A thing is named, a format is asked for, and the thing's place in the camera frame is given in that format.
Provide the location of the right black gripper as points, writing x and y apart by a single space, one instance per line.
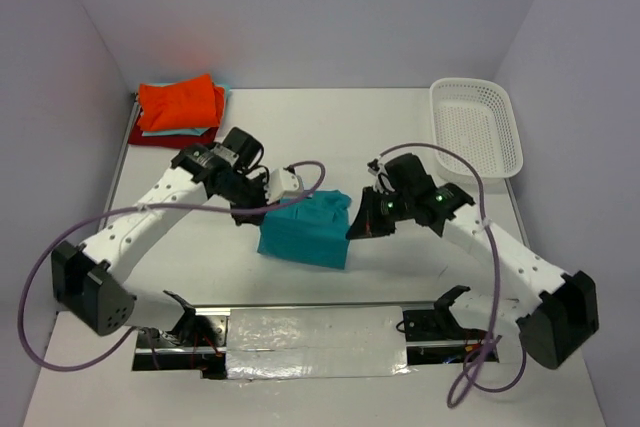
368 222

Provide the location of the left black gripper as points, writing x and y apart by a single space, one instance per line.
259 181

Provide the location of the dark teal t shirt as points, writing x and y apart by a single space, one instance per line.
311 232

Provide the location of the orange t shirt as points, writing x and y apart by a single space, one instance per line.
195 103

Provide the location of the dark red t shirt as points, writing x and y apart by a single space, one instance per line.
175 142

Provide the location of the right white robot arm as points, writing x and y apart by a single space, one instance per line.
553 313

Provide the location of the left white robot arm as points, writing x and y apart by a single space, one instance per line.
88 279

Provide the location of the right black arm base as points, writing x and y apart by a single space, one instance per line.
432 334

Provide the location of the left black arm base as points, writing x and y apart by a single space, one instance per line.
193 342

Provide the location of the white laundry basket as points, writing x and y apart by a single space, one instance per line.
474 119

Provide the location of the shiny taped white panel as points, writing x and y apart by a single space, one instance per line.
284 344

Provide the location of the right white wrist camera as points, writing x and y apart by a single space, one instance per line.
381 183

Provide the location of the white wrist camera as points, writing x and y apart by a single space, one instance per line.
381 183
282 183

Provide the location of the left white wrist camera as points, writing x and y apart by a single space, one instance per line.
282 183

